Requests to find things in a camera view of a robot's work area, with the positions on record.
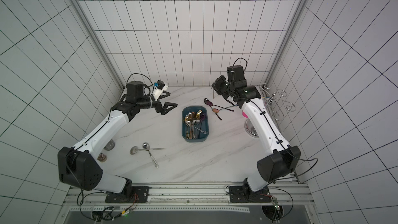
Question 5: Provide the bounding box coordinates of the rose gold spoon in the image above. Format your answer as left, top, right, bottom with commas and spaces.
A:
188, 112, 197, 124
185, 113, 196, 140

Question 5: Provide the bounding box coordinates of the black spoon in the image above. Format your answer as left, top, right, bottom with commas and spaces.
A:
212, 108, 222, 120

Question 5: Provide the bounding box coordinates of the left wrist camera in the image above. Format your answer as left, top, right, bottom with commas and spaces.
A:
152, 80, 169, 101

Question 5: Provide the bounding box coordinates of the teal storage box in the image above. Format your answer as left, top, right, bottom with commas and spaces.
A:
181, 106, 209, 143

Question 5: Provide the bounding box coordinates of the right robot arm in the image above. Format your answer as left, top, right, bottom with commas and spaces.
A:
211, 65, 301, 202

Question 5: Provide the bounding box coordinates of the chrome wire cup rack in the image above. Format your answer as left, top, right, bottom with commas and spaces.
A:
244, 83, 297, 129

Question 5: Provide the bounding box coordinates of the clear drinking glass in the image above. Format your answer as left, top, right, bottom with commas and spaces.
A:
104, 140, 115, 151

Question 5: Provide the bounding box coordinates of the aluminium mounting rail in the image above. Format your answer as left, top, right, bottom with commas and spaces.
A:
61, 181, 315, 216

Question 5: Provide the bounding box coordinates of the gold ornate-handle spoon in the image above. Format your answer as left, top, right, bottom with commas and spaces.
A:
184, 115, 191, 140

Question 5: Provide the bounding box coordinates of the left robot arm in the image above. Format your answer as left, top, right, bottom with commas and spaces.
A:
58, 80, 177, 203

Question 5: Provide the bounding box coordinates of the silver ladle spoon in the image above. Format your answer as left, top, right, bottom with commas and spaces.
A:
130, 146, 166, 155

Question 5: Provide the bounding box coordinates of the spice shaker bottle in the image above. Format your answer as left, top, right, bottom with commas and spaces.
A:
97, 152, 107, 162

